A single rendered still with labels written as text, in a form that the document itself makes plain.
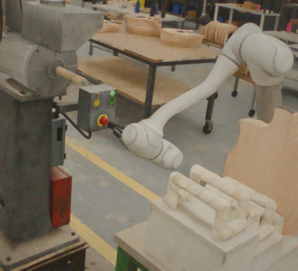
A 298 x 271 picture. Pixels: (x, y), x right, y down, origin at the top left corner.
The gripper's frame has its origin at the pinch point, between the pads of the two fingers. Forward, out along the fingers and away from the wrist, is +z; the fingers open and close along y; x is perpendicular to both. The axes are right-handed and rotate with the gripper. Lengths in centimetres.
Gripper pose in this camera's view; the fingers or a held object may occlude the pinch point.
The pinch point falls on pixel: (113, 126)
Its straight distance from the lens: 201.7
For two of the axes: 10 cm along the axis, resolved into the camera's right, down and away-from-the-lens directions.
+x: 1.2, -9.3, -3.5
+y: 7.3, -1.6, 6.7
